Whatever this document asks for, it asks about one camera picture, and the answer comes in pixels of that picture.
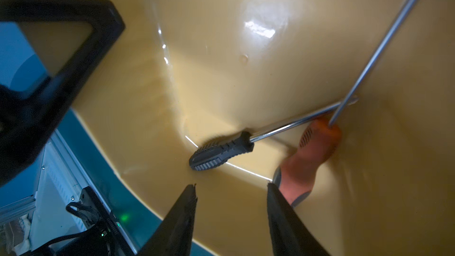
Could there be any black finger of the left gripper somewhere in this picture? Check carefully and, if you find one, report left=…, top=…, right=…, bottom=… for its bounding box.
left=1, top=0, right=126, bottom=185

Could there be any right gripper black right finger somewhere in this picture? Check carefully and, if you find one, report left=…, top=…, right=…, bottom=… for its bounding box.
left=267, top=183, right=329, bottom=256

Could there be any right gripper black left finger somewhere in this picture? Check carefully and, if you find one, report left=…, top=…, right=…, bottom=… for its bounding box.
left=138, top=184, right=197, bottom=256

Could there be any black ribbed handle screwdriver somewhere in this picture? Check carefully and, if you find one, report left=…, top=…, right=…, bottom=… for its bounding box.
left=189, top=101, right=341, bottom=171

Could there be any orange handle screwdriver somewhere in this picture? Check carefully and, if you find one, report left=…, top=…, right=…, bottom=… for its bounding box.
left=273, top=0, right=418, bottom=207

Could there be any yellow plastic storage box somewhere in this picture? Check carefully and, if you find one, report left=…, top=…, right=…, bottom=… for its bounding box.
left=59, top=0, right=455, bottom=256

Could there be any aluminium front rail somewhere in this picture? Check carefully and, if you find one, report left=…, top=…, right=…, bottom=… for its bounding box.
left=0, top=131, right=139, bottom=256

